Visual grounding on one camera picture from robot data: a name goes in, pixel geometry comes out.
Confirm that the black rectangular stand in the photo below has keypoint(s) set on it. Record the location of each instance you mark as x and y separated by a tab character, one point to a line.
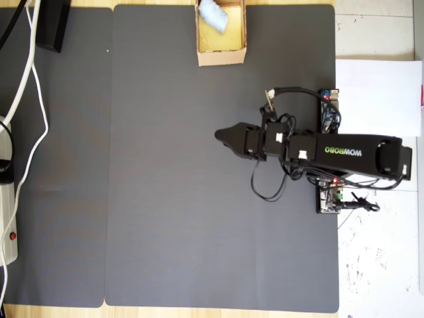
53	23

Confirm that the narrow dark grey mat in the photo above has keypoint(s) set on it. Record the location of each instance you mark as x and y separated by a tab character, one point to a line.
66	165

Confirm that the blue circuit board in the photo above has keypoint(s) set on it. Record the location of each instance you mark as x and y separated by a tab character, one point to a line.
326	116

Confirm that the black circuit board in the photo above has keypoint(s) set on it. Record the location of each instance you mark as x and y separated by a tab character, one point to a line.
326	198

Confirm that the white paper sheet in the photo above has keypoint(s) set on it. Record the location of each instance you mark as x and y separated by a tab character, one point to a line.
377	99

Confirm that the black plug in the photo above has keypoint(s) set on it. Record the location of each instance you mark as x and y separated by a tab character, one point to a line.
5	172

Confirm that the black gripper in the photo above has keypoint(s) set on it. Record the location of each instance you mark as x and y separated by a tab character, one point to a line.
273	145

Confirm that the white power strip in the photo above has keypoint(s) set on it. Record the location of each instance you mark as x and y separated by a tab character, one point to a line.
42	106
8	215

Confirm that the light blue yarn block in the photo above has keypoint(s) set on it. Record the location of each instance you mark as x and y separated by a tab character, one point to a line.
213	15

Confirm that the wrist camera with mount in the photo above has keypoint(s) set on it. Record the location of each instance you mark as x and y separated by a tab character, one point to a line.
270	104

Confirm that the small red object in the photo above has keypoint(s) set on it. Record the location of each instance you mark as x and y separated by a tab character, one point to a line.
422	96

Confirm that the open cardboard box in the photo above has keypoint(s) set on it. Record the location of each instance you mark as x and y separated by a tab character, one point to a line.
222	58

